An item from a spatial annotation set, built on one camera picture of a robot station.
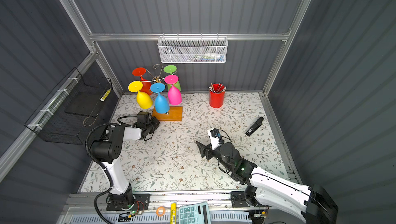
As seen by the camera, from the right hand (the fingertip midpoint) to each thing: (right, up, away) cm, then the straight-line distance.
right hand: (205, 140), depth 75 cm
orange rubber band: (-22, -32, -4) cm, 39 cm away
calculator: (-4, -32, -6) cm, 33 cm away
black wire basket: (-65, +12, -3) cm, 66 cm away
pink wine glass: (-17, +23, +11) cm, 31 cm away
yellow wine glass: (-35, +20, +11) cm, 42 cm away
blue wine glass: (-24, +17, +8) cm, 30 cm away
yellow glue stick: (-14, -32, -6) cm, 35 cm away
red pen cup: (+9, +24, +29) cm, 39 cm away
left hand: (-30, +7, +28) cm, 42 cm away
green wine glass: (-19, +38, +12) cm, 44 cm away
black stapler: (+34, +5, +23) cm, 42 cm away
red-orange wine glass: (-31, +28, +7) cm, 43 cm away
